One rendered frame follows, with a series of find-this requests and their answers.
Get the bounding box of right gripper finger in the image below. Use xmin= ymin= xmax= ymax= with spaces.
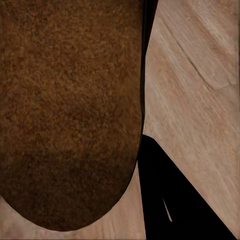
xmin=137 ymin=134 xmax=237 ymax=240

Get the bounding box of sandal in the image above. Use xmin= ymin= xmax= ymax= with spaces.
xmin=0 ymin=0 xmax=159 ymax=232

